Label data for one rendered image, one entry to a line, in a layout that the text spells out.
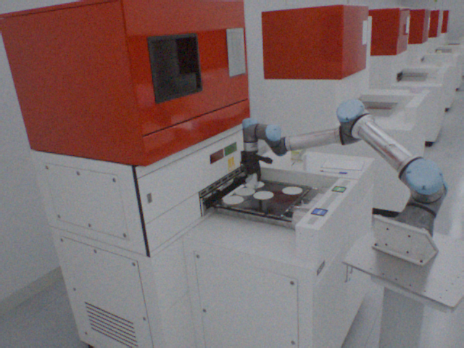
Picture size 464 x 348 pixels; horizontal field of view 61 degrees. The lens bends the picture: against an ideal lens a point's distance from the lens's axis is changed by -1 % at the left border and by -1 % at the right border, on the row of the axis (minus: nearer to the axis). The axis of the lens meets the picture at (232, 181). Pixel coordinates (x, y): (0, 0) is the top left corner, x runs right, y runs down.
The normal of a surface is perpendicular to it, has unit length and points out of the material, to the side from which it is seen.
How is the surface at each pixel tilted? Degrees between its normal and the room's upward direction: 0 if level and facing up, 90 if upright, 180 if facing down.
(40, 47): 90
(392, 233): 90
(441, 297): 0
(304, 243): 90
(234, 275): 90
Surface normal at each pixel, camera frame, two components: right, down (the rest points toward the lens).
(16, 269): 0.85, 0.13
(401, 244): -0.74, 0.29
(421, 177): -0.39, -0.34
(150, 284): -0.52, 0.34
